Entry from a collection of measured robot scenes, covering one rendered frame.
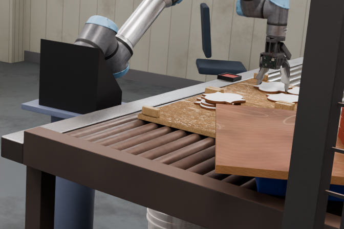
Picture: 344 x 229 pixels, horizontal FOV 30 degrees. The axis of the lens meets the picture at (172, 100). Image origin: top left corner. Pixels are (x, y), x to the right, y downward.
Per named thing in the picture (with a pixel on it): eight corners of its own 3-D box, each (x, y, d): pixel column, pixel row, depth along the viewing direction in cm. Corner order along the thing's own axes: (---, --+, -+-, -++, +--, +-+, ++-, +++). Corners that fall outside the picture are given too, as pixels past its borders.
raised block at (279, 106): (273, 109, 215) (274, 101, 214) (275, 108, 216) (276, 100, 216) (289, 113, 212) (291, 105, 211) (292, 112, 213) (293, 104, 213)
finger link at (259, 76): (246, 84, 245) (259, 64, 241) (253, 81, 250) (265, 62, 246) (253, 89, 244) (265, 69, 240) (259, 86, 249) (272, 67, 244)
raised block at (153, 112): (140, 114, 196) (141, 105, 195) (144, 113, 198) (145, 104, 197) (156, 118, 193) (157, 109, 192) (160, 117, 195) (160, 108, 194)
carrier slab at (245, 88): (203, 97, 231) (203, 92, 231) (252, 81, 266) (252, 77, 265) (295, 116, 214) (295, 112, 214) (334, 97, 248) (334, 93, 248)
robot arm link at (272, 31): (271, 22, 243) (292, 25, 238) (270, 35, 244) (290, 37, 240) (263, 24, 236) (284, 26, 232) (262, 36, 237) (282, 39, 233)
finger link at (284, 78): (281, 94, 238) (273, 70, 238) (287, 91, 243) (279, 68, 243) (288, 91, 236) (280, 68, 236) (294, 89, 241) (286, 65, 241)
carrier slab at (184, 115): (137, 118, 197) (137, 113, 197) (203, 97, 231) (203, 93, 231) (239, 144, 179) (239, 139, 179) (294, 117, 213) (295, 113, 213)
